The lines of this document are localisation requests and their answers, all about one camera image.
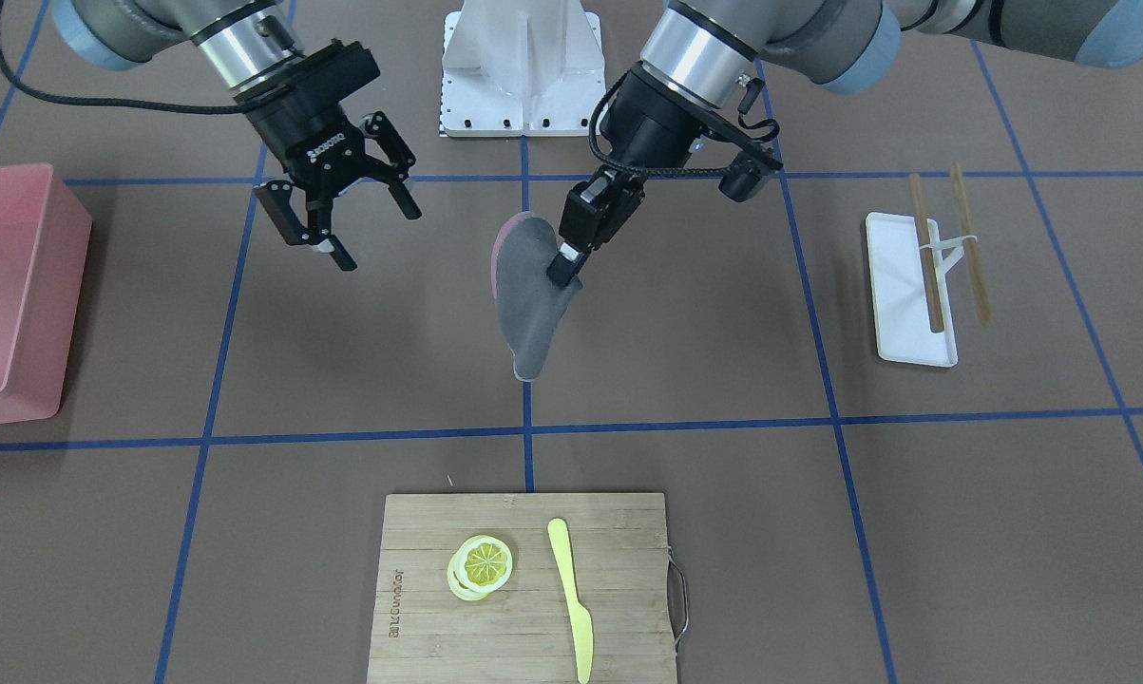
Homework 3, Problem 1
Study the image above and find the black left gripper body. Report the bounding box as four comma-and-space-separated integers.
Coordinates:
598, 65, 724, 181

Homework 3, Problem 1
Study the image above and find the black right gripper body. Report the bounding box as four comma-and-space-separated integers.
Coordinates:
234, 40, 379, 183

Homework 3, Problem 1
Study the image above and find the grey wiping cloth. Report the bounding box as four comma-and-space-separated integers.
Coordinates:
491, 212, 583, 382

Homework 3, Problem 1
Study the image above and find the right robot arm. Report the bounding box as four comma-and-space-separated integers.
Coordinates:
51, 1, 422, 272

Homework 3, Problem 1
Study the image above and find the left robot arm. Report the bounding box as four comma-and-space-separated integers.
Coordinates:
545, 1, 1143, 287

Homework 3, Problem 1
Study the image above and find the pink plastic bin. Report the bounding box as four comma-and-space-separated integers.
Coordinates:
0, 164, 91, 425

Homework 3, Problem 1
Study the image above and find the yellow lemon slice toy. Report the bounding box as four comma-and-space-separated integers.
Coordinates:
446, 534, 514, 602

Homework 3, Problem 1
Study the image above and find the white rectangular tray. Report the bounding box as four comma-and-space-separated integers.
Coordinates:
864, 212, 959, 368

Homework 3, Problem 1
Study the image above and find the wooden chopstick inner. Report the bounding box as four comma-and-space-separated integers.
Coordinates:
908, 173, 945, 333

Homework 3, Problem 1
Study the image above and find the wooden chopstick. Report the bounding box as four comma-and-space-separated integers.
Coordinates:
908, 173, 945, 333
949, 161, 993, 325

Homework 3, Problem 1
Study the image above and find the wooden chopstick outer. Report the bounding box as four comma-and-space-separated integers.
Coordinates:
949, 161, 993, 325

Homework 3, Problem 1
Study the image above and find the yellow plastic knife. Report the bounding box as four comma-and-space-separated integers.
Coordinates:
546, 517, 596, 683

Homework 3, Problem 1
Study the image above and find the bamboo cutting board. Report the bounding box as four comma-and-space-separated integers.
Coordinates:
366, 492, 678, 683

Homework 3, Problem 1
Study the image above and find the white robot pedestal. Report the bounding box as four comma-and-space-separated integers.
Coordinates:
438, 1, 606, 140

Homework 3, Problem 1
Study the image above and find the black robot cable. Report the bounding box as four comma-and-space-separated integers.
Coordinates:
0, 0, 258, 117

